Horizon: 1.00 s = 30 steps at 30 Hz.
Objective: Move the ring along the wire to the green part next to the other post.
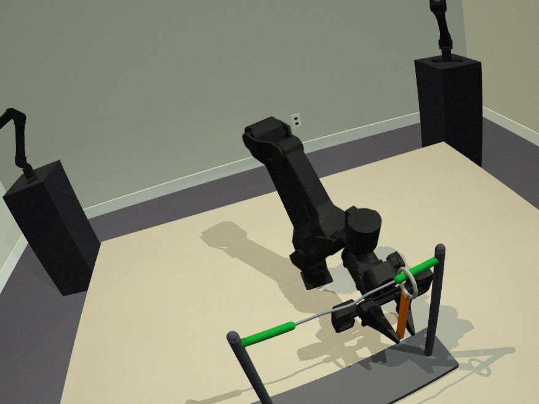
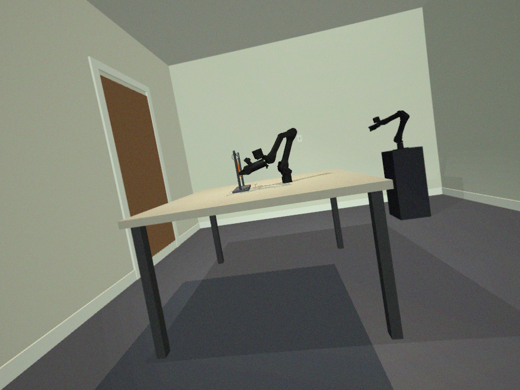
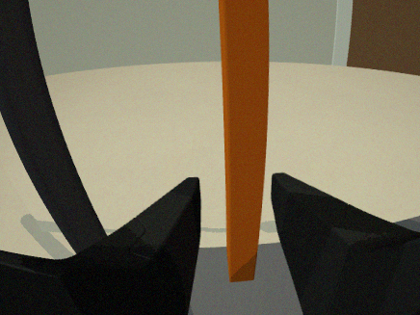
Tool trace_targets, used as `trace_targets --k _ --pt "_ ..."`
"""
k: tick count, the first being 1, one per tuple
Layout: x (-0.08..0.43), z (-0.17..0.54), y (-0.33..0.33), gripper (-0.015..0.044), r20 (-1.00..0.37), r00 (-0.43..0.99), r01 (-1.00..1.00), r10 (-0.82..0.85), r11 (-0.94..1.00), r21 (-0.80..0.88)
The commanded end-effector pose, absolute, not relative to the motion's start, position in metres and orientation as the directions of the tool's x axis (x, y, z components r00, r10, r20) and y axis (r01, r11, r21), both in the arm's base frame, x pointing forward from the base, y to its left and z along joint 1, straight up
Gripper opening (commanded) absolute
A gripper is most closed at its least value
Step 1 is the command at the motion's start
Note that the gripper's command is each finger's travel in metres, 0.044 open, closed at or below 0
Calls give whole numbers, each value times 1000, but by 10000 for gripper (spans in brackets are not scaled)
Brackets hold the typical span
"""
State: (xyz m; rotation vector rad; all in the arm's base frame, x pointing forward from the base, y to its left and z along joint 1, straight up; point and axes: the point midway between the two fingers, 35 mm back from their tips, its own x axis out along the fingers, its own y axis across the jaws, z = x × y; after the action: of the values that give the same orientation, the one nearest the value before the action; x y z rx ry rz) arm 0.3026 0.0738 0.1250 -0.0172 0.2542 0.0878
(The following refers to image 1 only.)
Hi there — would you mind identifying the orange bar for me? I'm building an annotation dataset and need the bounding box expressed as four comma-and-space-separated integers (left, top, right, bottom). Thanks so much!
396, 267, 418, 340

